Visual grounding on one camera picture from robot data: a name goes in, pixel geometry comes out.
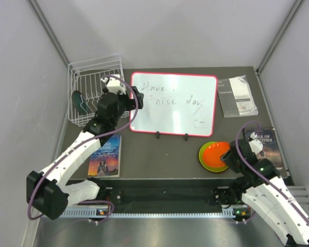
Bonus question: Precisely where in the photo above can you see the pink framed whiteboard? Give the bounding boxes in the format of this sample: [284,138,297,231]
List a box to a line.
[130,72,218,137]

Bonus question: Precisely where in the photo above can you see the white wire dish rack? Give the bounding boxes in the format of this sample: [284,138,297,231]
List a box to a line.
[67,54,124,127]

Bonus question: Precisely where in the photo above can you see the bagged white manual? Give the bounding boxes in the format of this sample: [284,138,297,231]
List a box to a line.
[217,75,258,118]

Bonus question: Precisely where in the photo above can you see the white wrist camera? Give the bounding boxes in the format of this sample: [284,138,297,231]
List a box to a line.
[248,132,263,155]
[101,77,126,95]

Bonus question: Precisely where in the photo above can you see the dark teal plate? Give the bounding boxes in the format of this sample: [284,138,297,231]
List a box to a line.
[72,91,89,115]

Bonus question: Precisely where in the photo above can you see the Tale of Two Cities book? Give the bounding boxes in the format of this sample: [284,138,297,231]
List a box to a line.
[243,127,288,178]

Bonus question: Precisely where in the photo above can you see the grey slotted cable duct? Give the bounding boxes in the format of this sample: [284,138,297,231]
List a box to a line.
[59,207,250,219]

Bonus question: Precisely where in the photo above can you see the Jane Eyre book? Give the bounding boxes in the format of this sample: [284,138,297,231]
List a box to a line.
[88,135,122,178]

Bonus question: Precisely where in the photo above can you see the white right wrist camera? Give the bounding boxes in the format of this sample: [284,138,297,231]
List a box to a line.
[248,132,263,155]

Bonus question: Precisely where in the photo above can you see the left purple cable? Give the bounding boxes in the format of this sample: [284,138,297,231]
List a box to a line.
[27,75,140,221]

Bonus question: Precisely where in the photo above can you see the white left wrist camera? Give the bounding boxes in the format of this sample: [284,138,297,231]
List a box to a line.
[101,77,126,95]

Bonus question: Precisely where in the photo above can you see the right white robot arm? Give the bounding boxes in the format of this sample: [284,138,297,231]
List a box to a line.
[218,139,309,246]

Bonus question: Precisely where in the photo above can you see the lime green plate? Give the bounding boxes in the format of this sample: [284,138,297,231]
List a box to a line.
[198,142,228,173]

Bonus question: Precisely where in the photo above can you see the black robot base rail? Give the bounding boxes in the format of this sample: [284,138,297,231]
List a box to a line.
[90,178,240,213]

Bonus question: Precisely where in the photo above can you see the orange plate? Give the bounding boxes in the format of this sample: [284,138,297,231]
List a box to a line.
[202,142,230,168]

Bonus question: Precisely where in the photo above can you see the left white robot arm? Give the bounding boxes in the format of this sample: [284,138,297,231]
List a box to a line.
[26,86,144,220]

